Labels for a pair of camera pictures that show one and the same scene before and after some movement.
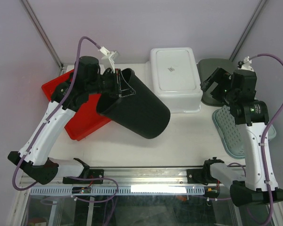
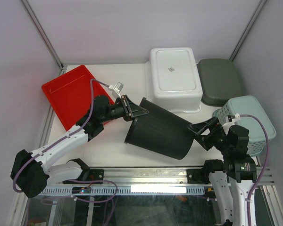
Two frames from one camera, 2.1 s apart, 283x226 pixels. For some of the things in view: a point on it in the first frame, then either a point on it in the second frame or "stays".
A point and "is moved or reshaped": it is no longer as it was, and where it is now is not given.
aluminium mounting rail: [138, 176] stays
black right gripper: [219, 76] → [212, 125]
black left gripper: [121, 88] → [131, 109]
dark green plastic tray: [206, 67] stays
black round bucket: [144, 112] is moved or reshaped
